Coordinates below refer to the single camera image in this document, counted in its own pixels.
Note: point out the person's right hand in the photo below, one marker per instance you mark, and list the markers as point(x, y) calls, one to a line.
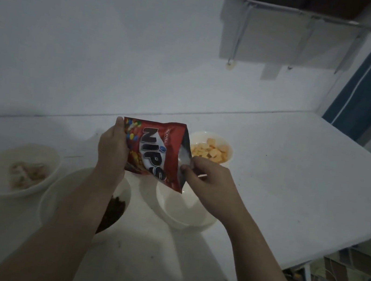
point(216, 189)

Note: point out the person's left hand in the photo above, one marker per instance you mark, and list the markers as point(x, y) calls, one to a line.
point(112, 154)

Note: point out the pile of yellow crackers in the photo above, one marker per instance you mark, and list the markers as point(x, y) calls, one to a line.
point(212, 152)

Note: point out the large white bowl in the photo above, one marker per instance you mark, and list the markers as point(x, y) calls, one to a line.
point(180, 212)
point(56, 191)

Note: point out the red Nips candy packet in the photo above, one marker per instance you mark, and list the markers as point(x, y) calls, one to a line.
point(156, 144)

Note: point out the pile of dark seeds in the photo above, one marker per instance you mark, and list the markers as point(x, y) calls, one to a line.
point(113, 211)

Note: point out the person's left forearm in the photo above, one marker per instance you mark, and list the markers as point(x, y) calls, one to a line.
point(56, 237)

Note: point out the person's right forearm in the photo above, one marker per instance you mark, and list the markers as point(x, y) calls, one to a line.
point(272, 280)

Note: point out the white stand pole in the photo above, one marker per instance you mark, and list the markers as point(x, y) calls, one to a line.
point(306, 274)

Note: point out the wooden wall shelf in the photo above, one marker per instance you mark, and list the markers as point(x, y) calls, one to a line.
point(333, 19)

